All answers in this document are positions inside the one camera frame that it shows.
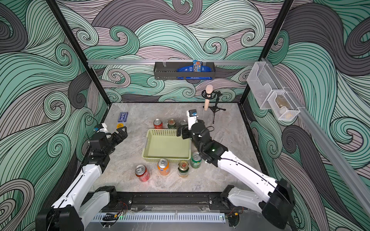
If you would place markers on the red cola can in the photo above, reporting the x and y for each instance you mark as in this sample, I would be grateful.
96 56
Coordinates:
183 124
158 124
142 173

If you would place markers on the right aluminium rail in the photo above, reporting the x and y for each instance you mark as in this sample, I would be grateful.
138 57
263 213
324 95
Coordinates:
358 188

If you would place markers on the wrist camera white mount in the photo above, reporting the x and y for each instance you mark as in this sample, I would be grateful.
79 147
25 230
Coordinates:
102 127
192 118

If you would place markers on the green gold-top can back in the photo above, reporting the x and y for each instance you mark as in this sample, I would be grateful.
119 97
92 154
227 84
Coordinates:
172 124

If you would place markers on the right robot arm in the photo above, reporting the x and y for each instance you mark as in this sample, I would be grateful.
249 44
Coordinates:
273 198

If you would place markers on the green gold-top can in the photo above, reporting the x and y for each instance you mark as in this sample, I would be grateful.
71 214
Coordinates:
183 168
172 124

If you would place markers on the black wall shelf basket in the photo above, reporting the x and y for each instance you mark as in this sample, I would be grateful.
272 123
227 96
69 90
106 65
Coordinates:
169 71

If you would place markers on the beige microphone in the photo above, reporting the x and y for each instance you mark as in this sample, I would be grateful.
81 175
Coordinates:
208 96

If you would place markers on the blue snack bag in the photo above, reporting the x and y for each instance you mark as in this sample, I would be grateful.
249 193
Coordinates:
190 69

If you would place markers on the orange soda can front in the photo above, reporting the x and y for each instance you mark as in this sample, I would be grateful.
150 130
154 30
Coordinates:
163 167

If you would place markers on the green soda can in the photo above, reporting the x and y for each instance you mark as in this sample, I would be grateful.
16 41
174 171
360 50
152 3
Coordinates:
196 160

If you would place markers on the small candy packet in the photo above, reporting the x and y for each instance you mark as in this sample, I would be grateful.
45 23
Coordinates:
196 66

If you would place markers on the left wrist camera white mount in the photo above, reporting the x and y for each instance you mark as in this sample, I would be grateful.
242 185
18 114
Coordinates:
102 127

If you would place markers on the black microphone tripod stand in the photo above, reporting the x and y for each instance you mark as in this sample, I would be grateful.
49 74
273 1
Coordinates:
216 95

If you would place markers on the light green plastic basket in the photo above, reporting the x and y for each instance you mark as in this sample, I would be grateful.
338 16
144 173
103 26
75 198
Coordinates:
165 144

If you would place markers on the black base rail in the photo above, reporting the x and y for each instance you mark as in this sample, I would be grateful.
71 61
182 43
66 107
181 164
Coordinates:
211 200

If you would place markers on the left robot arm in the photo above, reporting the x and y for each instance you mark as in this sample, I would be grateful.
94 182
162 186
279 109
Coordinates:
70 212

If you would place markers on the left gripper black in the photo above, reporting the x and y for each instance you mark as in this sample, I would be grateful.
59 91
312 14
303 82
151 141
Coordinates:
123 135

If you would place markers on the small clear wall bin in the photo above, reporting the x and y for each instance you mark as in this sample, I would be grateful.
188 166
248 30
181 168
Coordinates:
283 107

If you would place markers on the large clear wall bin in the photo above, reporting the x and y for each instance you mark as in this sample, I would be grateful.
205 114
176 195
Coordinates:
263 80

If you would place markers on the back aluminium rail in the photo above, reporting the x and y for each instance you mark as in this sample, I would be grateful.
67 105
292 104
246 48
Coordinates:
152 62

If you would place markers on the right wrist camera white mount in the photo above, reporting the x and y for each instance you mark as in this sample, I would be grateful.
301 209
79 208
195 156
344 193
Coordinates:
192 118

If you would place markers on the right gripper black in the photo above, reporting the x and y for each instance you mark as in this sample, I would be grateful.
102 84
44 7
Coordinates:
189 134

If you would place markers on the white slotted cable duct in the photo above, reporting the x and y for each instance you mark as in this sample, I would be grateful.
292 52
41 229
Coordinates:
173 217

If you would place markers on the aluminium rail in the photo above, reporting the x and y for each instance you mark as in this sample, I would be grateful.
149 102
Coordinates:
152 62
358 188

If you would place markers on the green gold-top can front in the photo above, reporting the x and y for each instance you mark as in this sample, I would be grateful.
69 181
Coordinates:
183 168

